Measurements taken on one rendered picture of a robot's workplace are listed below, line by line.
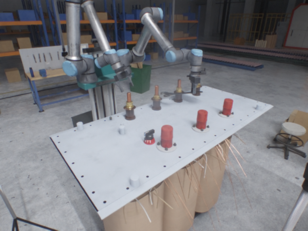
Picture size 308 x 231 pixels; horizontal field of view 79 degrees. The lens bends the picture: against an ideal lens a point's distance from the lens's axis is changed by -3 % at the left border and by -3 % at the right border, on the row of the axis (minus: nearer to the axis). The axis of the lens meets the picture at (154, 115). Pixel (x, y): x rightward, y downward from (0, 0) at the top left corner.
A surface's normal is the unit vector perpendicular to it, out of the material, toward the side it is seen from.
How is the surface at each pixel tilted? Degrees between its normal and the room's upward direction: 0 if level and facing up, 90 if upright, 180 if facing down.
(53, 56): 90
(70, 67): 95
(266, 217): 0
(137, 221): 90
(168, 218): 90
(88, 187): 0
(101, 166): 0
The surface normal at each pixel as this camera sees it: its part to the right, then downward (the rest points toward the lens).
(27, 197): 0.00, -0.90
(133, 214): 0.26, 0.43
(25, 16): 0.62, 0.35
